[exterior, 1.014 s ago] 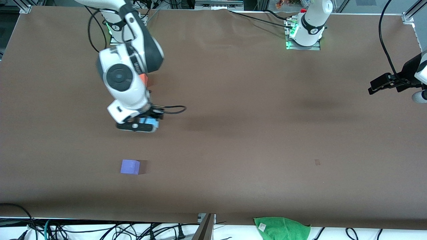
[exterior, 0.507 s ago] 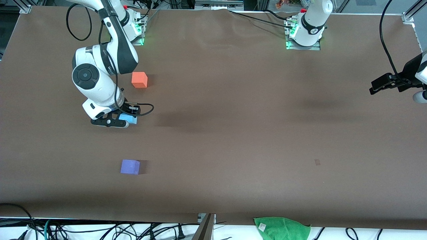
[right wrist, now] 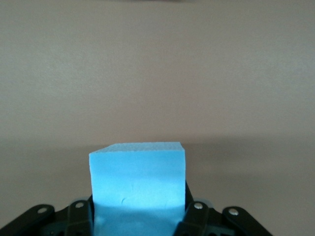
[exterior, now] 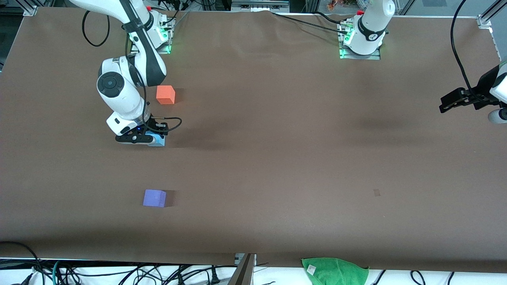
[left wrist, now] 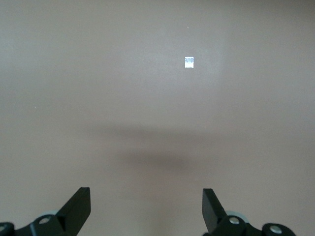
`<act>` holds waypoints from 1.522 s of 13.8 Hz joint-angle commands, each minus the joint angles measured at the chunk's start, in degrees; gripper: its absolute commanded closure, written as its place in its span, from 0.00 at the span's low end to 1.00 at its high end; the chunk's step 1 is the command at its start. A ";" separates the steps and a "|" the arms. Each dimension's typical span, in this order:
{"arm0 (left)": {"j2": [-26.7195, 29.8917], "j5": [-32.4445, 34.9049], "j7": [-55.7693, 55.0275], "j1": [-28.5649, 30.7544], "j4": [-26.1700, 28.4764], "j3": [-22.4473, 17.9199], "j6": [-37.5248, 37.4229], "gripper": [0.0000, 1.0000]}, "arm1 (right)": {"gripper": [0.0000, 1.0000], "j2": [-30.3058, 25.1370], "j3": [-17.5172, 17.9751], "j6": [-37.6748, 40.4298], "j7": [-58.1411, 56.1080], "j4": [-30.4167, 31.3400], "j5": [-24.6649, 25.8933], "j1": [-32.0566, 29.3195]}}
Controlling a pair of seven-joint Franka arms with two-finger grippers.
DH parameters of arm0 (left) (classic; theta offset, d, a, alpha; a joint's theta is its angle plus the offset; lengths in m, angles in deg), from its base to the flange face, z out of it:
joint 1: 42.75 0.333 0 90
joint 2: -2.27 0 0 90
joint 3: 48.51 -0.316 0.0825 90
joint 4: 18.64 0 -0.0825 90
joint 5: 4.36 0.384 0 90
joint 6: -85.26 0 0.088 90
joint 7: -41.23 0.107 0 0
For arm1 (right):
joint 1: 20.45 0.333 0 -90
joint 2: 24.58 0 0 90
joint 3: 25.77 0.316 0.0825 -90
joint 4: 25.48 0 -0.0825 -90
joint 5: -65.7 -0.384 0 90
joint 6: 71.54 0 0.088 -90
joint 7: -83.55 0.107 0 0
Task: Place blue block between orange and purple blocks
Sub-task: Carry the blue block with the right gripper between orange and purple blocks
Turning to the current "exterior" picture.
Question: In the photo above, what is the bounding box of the orange foam block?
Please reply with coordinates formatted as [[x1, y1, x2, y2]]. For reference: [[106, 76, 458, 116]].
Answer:
[[156, 85, 176, 105]]

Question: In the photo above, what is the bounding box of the purple foam block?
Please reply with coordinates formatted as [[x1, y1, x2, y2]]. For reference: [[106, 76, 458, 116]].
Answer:
[[143, 189, 167, 208]]

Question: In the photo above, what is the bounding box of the grey equipment box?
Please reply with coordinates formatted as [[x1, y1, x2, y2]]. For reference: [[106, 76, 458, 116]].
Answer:
[[231, 0, 290, 12]]

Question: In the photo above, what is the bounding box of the green cloth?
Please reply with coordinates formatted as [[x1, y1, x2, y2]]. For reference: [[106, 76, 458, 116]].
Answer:
[[301, 257, 370, 285]]

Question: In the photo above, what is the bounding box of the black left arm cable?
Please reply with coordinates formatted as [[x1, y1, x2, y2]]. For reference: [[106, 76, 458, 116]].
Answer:
[[451, 0, 476, 95]]

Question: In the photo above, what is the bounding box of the aluminium frame bracket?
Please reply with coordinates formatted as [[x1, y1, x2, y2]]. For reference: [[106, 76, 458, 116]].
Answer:
[[22, 0, 39, 17], [477, 0, 507, 29]]

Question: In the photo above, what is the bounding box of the black cable on table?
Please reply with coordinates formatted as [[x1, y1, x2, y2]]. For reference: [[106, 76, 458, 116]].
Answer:
[[271, 12, 349, 34]]

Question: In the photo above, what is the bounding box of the grey metal mount post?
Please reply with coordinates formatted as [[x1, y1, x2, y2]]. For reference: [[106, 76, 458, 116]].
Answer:
[[228, 253, 257, 285]]

